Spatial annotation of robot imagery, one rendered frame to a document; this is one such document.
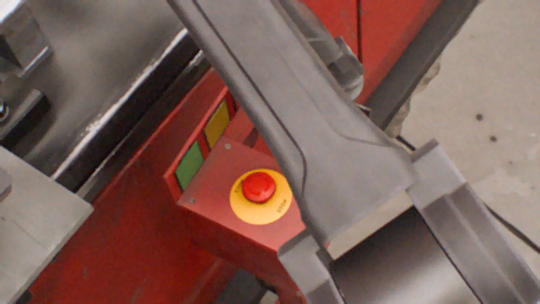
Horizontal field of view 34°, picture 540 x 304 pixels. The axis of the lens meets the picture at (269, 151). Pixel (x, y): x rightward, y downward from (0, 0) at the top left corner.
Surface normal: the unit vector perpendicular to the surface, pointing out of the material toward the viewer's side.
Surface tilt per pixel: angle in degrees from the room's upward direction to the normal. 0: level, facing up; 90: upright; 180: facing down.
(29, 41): 90
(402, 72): 0
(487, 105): 0
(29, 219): 0
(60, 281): 90
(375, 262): 27
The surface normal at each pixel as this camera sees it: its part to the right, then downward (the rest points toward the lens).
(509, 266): -0.04, 0.21
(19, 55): 0.81, 0.46
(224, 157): -0.11, -0.50
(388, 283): -0.40, -0.34
